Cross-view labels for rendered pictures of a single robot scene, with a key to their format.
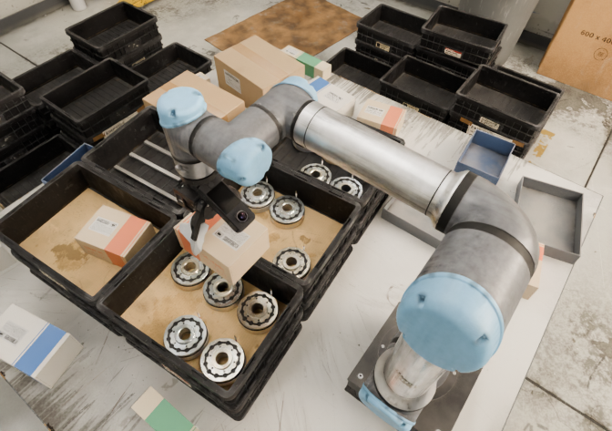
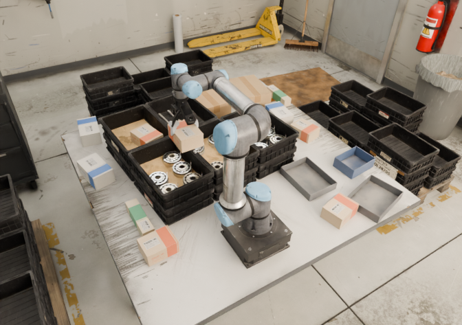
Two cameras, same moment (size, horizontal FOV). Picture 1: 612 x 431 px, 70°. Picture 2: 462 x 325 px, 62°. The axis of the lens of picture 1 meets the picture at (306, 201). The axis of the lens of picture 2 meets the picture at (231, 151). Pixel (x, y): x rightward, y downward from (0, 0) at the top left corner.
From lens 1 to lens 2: 108 cm
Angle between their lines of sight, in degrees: 20
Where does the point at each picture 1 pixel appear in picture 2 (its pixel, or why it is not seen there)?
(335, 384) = (217, 229)
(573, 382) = not seen: outside the picture
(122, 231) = (150, 134)
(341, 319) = not seen: hidden behind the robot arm
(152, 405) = (133, 204)
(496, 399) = (293, 260)
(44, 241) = (117, 132)
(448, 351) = (221, 143)
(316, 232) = not seen: hidden behind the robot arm
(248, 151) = (192, 84)
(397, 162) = (238, 97)
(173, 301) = (159, 167)
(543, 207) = (377, 194)
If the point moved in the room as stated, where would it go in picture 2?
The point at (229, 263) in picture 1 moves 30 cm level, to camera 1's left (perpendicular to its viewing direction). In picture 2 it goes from (181, 139) to (128, 124)
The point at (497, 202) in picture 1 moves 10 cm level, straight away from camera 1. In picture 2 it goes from (258, 110) to (279, 103)
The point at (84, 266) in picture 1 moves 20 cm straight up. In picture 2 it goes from (128, 146) to (124, 117)
